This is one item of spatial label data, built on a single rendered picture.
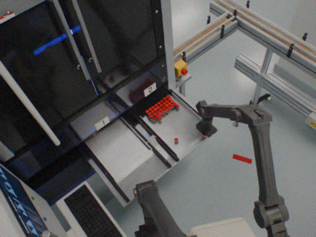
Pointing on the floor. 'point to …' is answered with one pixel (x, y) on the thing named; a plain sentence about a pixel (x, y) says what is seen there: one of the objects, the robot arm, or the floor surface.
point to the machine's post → (168, 43)
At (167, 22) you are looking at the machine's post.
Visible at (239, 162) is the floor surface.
